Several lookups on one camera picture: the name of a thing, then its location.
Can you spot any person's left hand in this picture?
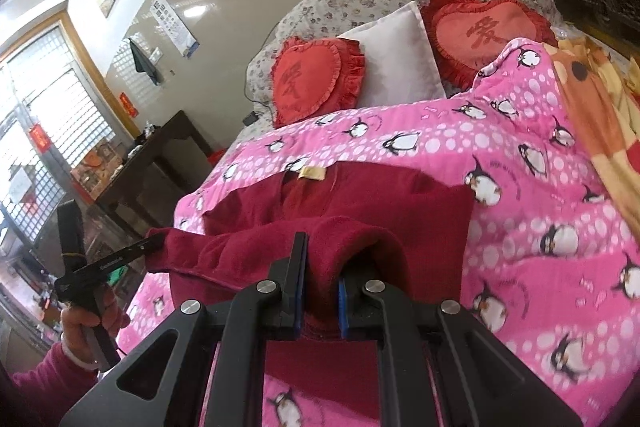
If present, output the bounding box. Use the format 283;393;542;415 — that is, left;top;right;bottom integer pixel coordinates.
60;294;131;363

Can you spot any dark red sweater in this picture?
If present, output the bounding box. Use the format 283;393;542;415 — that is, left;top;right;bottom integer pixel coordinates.
145;162;476;413

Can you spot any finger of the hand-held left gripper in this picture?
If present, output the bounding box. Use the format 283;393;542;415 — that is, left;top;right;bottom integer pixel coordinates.
82;236;167;282

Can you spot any lattice window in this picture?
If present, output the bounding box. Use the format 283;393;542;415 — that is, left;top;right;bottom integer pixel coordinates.
0;7;136;258

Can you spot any red heart cushion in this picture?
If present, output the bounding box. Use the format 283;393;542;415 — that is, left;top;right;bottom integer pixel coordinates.
420;0;558;90
270;38;367;128

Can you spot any wall calendar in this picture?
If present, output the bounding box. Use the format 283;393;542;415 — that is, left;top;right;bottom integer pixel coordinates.
150;0;199;58

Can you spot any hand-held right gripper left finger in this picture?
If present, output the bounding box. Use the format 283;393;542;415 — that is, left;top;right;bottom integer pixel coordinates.
59;232;308;427

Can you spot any dark wooden table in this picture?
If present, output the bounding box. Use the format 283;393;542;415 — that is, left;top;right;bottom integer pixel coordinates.
95;109;213;238

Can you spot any person's left forearm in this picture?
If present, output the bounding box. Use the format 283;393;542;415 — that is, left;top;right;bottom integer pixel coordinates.
10;342;101;427

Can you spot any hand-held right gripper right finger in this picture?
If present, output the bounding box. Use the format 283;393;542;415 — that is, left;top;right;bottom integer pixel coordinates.
337;274;583;427

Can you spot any white pillow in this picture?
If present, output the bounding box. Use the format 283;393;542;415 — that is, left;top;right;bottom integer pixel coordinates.
336;1;447;108

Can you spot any pink penguin print blanket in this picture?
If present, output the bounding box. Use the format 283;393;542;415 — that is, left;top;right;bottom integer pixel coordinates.
117;38;640;427

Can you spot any dark hanging cloth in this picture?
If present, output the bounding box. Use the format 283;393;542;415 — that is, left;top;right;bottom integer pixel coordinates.
127;38;163;86

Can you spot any orange yellow towel blanket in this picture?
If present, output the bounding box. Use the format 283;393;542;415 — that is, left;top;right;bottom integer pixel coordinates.
542;34;640;208

